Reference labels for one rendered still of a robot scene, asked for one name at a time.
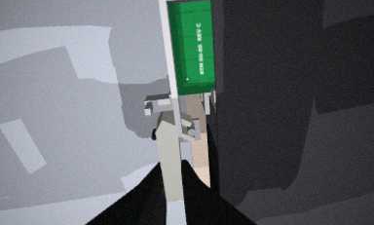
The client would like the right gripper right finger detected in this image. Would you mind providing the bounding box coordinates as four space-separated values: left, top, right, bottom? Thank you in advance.
181 160 257 225

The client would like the green circuit board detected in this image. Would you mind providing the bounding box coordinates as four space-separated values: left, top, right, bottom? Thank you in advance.
144 0 215 202

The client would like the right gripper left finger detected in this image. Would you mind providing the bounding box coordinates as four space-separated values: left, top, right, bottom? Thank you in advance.
85 162 167 225

